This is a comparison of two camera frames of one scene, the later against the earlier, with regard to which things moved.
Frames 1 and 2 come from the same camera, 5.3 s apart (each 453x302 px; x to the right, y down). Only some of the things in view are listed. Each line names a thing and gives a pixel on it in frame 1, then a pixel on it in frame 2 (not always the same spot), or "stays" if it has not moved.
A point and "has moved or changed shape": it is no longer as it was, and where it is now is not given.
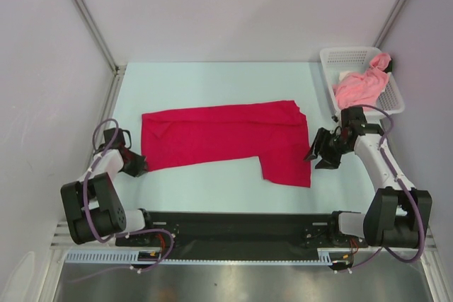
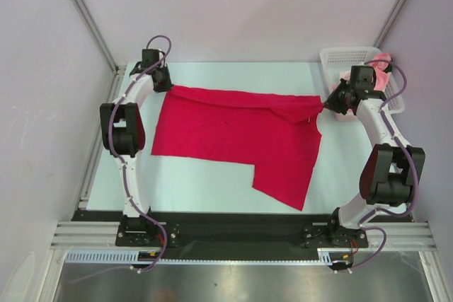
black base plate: x=240 y=235 stays
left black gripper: x=138 y=170 → x=167 y=85
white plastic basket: x=356 y=60 stays
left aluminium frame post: x=88 y=18 stays
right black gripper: x=329 y=161 → x=331 y=102
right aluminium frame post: x=401 y=1 stays
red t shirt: x=274 y=134 has moved or changed shape
